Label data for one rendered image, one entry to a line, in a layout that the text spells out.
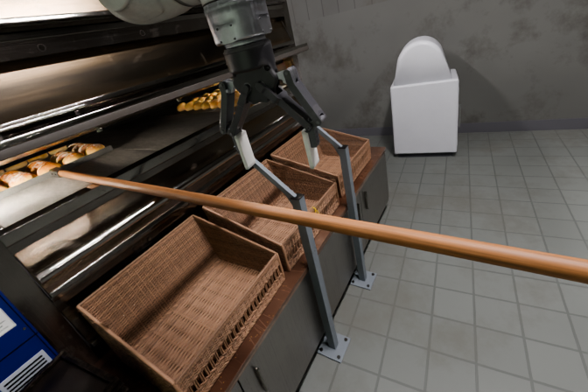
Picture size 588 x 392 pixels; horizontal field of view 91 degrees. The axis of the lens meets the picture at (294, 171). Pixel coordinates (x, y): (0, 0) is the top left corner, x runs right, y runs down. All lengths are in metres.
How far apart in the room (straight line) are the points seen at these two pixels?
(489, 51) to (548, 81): 0.64
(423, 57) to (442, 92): 0.38
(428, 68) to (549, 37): 1.20
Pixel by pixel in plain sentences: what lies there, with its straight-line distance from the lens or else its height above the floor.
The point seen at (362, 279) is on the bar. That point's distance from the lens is 2.05.
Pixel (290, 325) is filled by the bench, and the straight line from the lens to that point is 1.39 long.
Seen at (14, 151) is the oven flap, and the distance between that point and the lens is 1.06.
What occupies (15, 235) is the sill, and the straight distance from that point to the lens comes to 1.24.
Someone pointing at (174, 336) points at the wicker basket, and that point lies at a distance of 1.37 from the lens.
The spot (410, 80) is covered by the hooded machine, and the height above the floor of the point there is 0.84.
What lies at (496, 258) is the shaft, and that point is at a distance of 0.51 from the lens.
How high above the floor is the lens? 1.53
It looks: 25 degrees down
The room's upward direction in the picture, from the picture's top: 14 degrees counter-clockwise
